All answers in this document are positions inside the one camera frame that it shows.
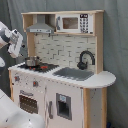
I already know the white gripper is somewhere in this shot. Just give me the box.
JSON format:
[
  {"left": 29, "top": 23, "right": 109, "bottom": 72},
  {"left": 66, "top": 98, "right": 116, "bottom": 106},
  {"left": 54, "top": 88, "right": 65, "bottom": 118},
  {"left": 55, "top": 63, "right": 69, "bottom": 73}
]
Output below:
[{"left": 8, "top": 29, "right": 23, "bottom": 58}]

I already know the red oven knob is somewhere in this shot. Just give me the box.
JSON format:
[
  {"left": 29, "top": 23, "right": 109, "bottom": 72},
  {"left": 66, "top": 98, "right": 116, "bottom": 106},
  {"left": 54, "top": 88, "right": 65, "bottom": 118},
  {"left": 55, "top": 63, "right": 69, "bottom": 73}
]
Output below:
[
  {"left": 14, "top": 76, "right": 20, "bottom": 82},
  {"left": 33, "top": 81, "right": 39, "bottom": 87}
]

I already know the grey toy sink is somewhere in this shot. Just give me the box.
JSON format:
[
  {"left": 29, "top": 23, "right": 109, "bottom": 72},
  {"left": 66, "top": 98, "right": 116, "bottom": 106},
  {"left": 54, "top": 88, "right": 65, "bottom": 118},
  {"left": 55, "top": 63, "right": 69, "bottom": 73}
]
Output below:
[{"left": 53, "top": 67, "right": 93, "bottom": 81}]

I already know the toy oven door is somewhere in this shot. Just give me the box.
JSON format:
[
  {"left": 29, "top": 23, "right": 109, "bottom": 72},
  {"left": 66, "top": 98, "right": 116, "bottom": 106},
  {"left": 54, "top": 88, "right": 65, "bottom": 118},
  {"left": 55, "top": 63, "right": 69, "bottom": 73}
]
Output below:
[{"left": 18, "top": 90, "right": 40, "bottom": 114}]

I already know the white cabinet door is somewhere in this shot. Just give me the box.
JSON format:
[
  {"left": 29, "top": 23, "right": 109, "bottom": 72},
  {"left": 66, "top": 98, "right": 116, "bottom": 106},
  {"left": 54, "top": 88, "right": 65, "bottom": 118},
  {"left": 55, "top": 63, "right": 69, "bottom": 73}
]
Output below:
[{"left": 47, "top": 82, "right": 83, "bottom": 128}]

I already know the small metal pot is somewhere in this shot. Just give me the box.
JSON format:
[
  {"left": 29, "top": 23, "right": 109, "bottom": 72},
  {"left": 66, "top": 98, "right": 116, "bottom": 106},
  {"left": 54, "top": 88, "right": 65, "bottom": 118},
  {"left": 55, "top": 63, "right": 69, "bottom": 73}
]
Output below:
[{"left": 25, "top": 56, "right": 40, "bottom": 67}]

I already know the grey range hood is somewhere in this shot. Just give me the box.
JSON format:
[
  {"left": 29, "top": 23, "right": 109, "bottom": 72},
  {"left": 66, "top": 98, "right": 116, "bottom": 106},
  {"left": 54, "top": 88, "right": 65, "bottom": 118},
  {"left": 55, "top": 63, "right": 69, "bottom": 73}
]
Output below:
[{"left": 26, "top": 15, "right": 54, "bottom": 34}]

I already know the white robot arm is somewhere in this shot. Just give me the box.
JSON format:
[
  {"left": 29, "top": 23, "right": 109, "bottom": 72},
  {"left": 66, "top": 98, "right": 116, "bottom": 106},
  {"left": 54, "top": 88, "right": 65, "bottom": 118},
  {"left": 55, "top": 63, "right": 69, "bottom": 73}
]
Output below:
[{"left": 0, "top": 21, "right": 45, "bottom": 128}]

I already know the red right oven knob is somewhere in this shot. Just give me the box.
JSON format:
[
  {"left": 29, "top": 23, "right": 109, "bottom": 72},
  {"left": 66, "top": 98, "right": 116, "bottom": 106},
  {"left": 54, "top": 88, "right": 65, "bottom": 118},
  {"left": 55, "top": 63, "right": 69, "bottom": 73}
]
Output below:
[{"left": 33, "top": 81, "right": 39, "bottom": 87}]

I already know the black toy stovetop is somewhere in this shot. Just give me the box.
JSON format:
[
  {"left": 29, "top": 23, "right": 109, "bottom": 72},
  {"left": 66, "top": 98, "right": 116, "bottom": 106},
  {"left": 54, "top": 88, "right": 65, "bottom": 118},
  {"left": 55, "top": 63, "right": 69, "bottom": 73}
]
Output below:
[{"left": 21, "top": 63, "right": 57, "bottom": 73}]

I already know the black toy faucet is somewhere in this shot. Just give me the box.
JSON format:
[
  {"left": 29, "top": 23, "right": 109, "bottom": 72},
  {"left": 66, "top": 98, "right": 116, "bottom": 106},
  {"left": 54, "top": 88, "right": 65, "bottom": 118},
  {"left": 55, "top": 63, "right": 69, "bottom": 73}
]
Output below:
[{"left": 76, "top": 50, "right": 96, "bottom": 71}]

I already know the toy microwave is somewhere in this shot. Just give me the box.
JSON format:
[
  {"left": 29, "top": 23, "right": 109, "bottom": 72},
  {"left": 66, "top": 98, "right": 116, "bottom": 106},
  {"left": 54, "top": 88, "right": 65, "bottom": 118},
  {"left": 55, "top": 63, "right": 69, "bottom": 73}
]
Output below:
[{"left": 56, "top": 14, "right": 89, "bottom": 33}]

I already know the red left oven knob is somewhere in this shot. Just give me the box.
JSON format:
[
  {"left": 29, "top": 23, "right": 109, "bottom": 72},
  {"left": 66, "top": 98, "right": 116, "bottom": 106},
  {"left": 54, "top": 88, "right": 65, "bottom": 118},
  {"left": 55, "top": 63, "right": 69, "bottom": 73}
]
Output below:
[{"left": 14, "top": 76, "right": 20, "bottom": 82}]

